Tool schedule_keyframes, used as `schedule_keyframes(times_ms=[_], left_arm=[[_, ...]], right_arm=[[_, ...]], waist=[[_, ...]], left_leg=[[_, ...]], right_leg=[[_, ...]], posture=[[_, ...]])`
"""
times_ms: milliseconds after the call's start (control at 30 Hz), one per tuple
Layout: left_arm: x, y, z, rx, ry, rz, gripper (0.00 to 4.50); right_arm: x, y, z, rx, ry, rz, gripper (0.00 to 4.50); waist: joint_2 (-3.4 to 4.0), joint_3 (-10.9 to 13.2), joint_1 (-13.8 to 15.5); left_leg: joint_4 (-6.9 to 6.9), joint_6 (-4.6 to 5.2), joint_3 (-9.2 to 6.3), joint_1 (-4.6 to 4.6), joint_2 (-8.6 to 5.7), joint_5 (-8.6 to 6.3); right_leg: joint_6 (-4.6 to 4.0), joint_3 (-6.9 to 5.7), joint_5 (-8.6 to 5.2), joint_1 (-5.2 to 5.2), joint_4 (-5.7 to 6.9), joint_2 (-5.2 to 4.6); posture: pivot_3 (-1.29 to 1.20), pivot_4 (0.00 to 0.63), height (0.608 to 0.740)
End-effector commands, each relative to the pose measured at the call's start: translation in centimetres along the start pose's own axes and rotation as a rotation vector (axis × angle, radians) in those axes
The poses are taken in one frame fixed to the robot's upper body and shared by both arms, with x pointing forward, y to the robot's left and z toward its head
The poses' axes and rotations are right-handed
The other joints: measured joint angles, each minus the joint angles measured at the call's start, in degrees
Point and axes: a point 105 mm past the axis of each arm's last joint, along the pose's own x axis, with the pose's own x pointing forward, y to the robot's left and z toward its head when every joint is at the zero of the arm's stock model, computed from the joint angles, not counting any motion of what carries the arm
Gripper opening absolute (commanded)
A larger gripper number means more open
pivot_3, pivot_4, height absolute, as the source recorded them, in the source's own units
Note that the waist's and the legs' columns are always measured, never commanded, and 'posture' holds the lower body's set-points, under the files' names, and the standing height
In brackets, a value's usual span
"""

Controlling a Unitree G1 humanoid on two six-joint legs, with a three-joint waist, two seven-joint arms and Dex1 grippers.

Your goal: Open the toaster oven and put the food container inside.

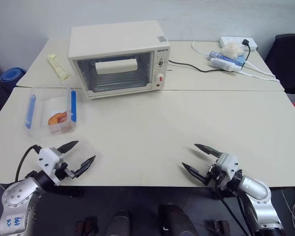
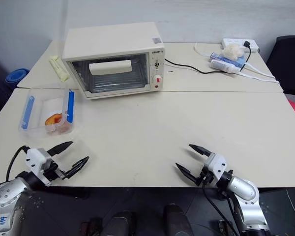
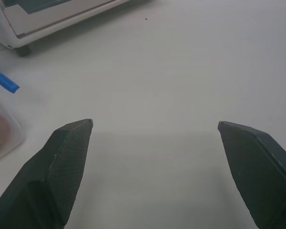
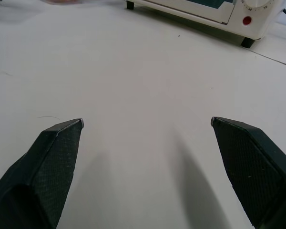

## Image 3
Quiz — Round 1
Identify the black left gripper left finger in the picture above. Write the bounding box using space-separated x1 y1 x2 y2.
0 118 94 229

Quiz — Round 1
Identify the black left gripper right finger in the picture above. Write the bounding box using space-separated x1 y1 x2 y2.
217 121 286 229

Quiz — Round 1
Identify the clear plastic container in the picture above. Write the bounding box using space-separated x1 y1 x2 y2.
0 63 27 167

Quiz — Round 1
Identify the white countertop oven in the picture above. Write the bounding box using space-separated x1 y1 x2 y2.
0 0 143 57

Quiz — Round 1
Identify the blue container lid clip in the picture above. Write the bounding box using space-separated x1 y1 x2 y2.
0 64 20 94

